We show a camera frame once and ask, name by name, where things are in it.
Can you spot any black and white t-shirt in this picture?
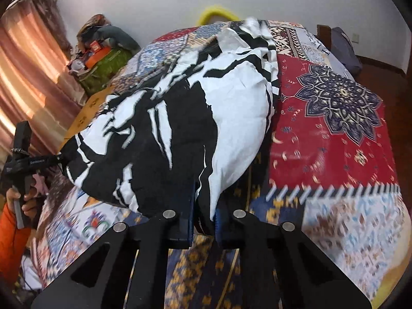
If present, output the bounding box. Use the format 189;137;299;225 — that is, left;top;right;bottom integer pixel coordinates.
59;18;281;230

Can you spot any orange box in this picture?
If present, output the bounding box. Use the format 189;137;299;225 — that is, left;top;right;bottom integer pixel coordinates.
85;47;112;67

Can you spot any pile of brown clothes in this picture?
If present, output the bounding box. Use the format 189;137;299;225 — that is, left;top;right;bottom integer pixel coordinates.
77;14;112;40

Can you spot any yellow foam arc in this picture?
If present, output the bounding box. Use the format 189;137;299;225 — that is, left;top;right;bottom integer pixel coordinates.
197;4;241;26

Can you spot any person's left hand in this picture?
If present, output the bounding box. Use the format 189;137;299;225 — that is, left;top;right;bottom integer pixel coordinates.
6;183;49;230

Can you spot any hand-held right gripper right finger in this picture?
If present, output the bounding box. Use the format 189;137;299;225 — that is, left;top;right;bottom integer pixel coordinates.
214;207;373;309

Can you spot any patchwork printed blanket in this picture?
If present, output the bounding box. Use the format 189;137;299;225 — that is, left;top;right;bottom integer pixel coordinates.
19;19;410;309

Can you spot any yellow mat with paw prints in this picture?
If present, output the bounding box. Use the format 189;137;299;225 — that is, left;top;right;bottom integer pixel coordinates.
63;85;117;140

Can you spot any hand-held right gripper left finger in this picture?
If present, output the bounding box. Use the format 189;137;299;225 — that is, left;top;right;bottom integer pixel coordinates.
30;183;197;309

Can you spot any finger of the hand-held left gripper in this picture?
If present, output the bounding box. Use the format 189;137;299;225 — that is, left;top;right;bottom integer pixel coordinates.
53;153;78;172

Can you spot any green patterned bag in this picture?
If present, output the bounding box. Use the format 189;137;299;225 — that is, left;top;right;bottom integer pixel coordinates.
77;48;140;96

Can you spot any person's left forearm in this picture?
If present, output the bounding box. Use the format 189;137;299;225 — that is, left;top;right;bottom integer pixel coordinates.
0;203;33;284

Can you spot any wooden bed frame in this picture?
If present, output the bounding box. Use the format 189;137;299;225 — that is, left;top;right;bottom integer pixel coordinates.
316;24;334;51

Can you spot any grey backpack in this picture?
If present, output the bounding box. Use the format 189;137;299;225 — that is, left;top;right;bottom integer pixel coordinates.
331;27;363;75

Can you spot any pink curtain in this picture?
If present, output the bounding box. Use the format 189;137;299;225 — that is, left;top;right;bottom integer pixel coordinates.
0;0;82;157

